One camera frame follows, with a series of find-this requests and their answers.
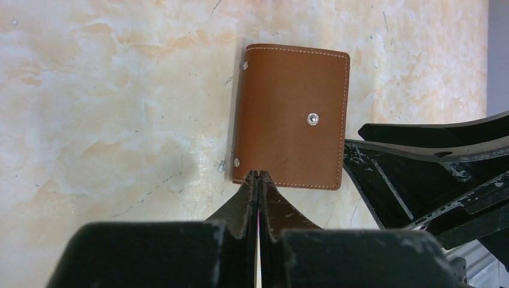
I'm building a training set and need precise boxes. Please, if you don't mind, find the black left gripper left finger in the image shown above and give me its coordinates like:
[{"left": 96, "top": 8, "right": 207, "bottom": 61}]
[{"left": 48, "top": 171, "right": 259, "bottom": 287}]

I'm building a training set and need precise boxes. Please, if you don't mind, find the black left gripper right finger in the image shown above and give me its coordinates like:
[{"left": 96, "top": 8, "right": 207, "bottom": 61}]
[{"left": 258, "top": 171, "right": 460, "bottom": 287}]

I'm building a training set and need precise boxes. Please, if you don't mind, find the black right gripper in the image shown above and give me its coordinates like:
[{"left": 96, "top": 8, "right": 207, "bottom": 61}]
[{"left": 343, "top": 112, "right": 508, "bottom": 266}]

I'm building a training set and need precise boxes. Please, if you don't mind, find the brown leather card holder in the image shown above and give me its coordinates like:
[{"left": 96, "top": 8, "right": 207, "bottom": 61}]
[{"left": 232, "top": 43, "right": 350, "bottom": 190}]

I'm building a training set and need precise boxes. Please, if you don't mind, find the aluminium frame rail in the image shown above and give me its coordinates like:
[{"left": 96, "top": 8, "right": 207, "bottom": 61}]
[{"left": 444, "top": 240, "right": 508, "bottom": 287}]

